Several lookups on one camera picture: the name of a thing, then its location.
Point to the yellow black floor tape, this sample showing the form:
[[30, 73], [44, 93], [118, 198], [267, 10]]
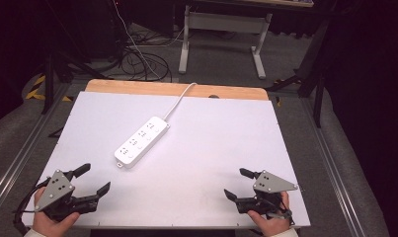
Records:
[[38, 96]]

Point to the person's right white sleeve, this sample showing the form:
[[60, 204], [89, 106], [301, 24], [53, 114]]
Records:
[[287, 233]]

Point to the white power strip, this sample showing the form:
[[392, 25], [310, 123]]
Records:
[[142, 141]]

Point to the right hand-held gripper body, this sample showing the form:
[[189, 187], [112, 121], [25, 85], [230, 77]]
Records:
[[269, 184]]

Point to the wooden desk top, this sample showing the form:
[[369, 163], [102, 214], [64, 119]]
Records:
[[285, 3]]

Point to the white table cover sheet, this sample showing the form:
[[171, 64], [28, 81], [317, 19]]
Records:
[[203, 148]]

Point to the person's right hand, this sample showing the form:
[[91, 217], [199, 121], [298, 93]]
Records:
[[274, 225]]

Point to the person's left hand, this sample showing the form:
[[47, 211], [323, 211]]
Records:
[[48, 225]]

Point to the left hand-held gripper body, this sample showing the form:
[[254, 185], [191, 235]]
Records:
[[56, 189]]

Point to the person's left white sleeve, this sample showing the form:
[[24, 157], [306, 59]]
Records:
[[33, 233]]

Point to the black tripod stand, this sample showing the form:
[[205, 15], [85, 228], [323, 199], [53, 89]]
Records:
[[48, 85]]

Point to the white metal desk frame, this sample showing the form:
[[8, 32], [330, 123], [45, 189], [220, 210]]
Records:
[[222, 21]]

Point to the black metal stand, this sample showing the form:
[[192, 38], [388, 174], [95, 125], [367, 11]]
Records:
[[318, 105]]

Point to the black equipment case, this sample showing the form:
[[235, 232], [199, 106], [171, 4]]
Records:
[[101, 26]]

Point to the person's white sleeve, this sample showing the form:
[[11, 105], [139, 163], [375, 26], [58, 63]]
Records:
[[33, 233], [287, 233]]

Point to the aluminium floor rail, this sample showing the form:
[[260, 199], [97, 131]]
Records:
[[22, 154], [331, 177]]

